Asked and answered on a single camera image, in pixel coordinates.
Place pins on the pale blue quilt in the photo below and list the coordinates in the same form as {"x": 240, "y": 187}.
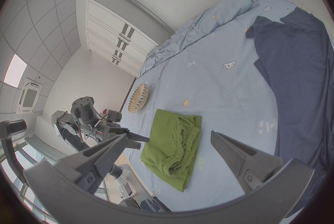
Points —
{"x": 203, "y": 21}

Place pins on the square ceiling light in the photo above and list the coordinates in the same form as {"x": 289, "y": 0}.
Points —
{"x": 15, "y": 70}

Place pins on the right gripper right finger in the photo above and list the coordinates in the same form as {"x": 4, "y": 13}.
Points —
{"x": 242, "y": 162}

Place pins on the green shorts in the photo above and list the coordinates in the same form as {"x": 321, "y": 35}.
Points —
{"x": 161, "y": 139}

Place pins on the bed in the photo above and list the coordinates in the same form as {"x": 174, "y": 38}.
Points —
{"x": 208, "y": 87}

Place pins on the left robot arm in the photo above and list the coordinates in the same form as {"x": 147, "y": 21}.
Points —
{"x": 83, "y": 110}

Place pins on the window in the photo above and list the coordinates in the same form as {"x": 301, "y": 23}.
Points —
{"x": 32, "y": 151}

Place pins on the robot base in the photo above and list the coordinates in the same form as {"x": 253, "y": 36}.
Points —
{"x": 125, "y": 189}

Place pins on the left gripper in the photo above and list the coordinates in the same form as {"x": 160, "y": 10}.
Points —
{"x": 112, "y": 131}

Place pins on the white wardrobe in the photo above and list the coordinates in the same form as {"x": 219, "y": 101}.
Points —
{"x": 107, "y": 24}

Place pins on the round woven basket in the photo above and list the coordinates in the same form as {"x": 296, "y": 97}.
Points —
{"x": 138, "y": 98}

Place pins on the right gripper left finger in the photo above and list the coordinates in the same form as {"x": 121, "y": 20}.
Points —
{"x": 88, "y": 165}

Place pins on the dark blue garment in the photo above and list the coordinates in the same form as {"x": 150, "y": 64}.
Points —
{"x": 294, "y": 66}

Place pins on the ceiling air conditioner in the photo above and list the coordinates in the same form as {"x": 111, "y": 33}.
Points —
{"x": 29, "y": 96}

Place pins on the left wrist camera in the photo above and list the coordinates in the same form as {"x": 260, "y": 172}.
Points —
{"x": 114, "y": 116}

